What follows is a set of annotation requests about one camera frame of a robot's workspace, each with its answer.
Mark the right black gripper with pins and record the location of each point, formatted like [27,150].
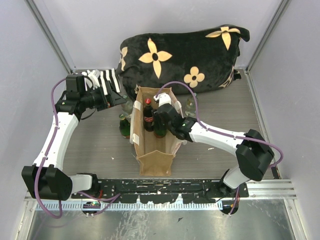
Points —
[157,117]

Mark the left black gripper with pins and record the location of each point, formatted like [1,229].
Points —
[110,100]

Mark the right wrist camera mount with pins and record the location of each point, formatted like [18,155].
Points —
[162,99]

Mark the aluminium front rail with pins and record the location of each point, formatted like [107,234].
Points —
[266,189]

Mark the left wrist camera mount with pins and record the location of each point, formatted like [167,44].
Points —
[92,79]

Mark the green glass bottle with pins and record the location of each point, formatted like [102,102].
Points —
[159,128]
[124,126]

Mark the black floral plush pillow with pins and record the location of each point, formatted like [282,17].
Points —
[204,60]

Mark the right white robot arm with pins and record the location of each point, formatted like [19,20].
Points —
[253,154]

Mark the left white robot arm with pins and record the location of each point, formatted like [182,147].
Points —
[45,180]

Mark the black white striped cloth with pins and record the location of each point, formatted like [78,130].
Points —
[109,75]

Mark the clear soda bottle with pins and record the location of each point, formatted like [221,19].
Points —
[127,107]
[190,107]

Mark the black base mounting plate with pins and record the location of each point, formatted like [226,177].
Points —
[160,191]

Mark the brown jute canvas bag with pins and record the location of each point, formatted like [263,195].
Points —
[154,155]

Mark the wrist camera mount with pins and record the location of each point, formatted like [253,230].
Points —
[162,99]
[92,79]

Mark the coca-cola glass bottle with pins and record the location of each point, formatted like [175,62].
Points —
[148,119]

